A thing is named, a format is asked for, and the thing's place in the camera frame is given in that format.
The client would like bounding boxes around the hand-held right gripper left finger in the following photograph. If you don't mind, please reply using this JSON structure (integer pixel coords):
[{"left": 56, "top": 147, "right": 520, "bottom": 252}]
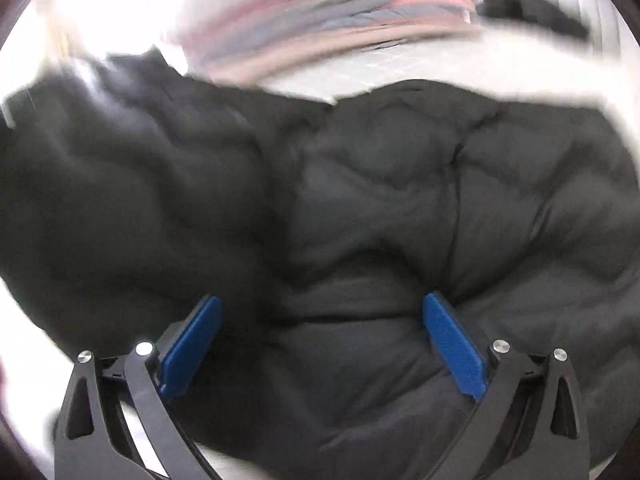
[{"left": 54, "top": 294, "right": 223, "bottom": 480}]

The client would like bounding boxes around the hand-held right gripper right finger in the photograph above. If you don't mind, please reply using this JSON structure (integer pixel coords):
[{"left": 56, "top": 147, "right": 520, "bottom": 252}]
[{"left": 421, "top": 290, "right": 591, "bottom": 480}]

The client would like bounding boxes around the black quilted jacket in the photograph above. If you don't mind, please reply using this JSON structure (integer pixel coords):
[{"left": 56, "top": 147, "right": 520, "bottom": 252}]
[{"left": 0, "top": 47, "right": 640, "bottom": 480}]

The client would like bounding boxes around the bed with grey checked sheet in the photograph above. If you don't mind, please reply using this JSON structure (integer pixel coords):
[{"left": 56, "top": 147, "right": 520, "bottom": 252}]
[{"left": 190, "top": 25, "right": 623, "bottom": 111}]

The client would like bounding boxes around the stack of folded blankets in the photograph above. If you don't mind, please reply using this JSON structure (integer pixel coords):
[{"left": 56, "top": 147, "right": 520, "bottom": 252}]
[{"left": 190, "top": 22, "right": 483, "bottom": 83}]

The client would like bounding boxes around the blue-grey folded blanket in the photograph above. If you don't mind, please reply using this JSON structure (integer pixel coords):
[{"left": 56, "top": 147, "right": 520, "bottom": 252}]
[{"left": 210, "top": 2, "right": 473, "bottom": 41}]

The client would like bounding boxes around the black puffer jacket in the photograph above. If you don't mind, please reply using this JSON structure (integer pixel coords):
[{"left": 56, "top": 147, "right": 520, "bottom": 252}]
[{"left": 477, "top": 0, "right": 591, "bottom": 40}]

